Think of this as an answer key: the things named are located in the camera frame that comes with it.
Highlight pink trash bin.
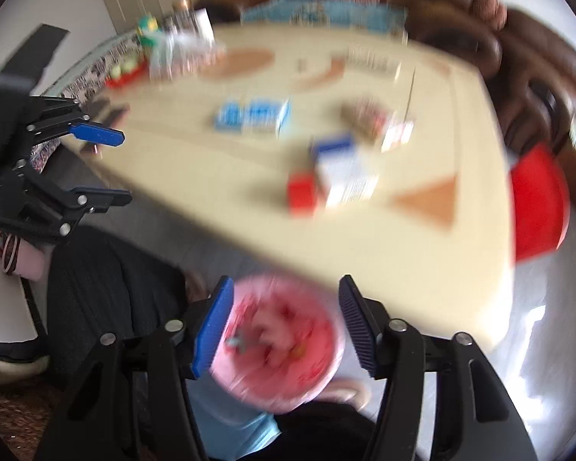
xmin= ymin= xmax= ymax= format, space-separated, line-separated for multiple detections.
xmin=208 ymin=273 xmax=347 ymax=415

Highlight red fruit dish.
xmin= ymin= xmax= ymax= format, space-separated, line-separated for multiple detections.
xmin=106 ymin=55 xmax=151 ymax=89

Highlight red plastic chair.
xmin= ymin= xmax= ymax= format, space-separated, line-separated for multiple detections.
xmin=508 ymin=146 xmax=571 ymax=266

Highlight blue white paper box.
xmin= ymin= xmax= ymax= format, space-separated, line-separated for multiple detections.
xmin=214 ymin=97 xmax=292 ymax=138

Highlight clear bag of nuts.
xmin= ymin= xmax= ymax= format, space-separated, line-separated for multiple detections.
xmin=148 ymin=30 xmax=227 ymax=81

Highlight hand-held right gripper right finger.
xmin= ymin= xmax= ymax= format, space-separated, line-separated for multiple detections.
xmin=338 ymin=274 xmax=539 ymax=461

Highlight white blue medicine box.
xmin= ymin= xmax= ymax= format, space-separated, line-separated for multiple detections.
xmin=308 ymin=133 xmax=381 ymax=208

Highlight person's black pants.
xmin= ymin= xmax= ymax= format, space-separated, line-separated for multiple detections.
xmin=45 ymin=225 xmax=194 ymax=391

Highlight brown leather sofa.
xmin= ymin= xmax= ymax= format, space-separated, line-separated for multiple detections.
xmin=192 ymin=0 xmax=506 ymax=83

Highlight black smartphone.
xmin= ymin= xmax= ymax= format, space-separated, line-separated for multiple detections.
xmin=89 ymin=101 xmax=131 ymax=128

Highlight blue floral blanket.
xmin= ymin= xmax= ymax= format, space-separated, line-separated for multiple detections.
xmin=239 ymin=0 xmax=410 ymax=35

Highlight brown capped glass bottle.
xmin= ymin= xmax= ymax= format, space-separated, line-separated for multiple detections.
xmin=172 ymin=0 xmax=195 ymax=35

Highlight beige wooden table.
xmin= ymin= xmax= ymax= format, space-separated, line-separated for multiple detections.
xmin=79 ymin=24 xmax=518 ymax=353

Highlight dark slipper with pale sole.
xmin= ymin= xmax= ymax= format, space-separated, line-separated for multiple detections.
xmin=0 ymin=335 xmax=52 ymax=386

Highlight green doll figure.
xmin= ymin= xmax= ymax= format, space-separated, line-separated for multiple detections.
xmin=136 ymin=15 xmax=167 ymax=50

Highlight light blue cloth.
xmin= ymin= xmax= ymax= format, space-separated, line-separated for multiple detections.
xmin=186 ymin=380 xmax=282 ymax=461

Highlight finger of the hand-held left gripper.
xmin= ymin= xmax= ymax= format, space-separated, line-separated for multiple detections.
xmin=26 ymin=97 xmax=126 ymax=148
xmin=0 ymin=163 xmax=133 ymax=239

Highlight white cup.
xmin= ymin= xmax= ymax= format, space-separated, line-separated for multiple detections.
xmin=194 ymin=8 xmax=215 ymax=42

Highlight black white patterned bedcover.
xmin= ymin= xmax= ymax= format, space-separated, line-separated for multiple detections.
xmin=28 ymin=33 xmax=151 ymax=174

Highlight small red box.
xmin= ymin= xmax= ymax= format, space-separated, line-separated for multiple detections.
xmin=287 ymin=172 xmax=325 ymax=215

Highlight person's pink shoe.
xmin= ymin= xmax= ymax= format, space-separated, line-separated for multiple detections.
xmin=325 ymin=378 xmax=371 ymax=412

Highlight person's left forearm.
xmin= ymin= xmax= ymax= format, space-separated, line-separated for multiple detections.
xmin=0 ymin=234 xmax=50 ymax=282

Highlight brown leather armchair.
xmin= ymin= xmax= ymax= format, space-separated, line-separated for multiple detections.
xmin=498 ymin=8 xmax=576 ymax=179

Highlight white remote control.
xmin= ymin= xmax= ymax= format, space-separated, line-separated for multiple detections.
xmin=347 ymin=45 xmax=402 ymax=76

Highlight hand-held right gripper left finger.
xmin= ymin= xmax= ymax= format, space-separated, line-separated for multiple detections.
xmin=35 ymin=275 xmax=235 ymax=461

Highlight small snack packets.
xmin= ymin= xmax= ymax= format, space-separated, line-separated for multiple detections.
xmin=340 ymin=98 xmax=414 ymax=153

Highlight brown floor mat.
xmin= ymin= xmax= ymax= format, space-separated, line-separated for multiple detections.
xmin=0 ymin=383 xmax=64 ymax=461

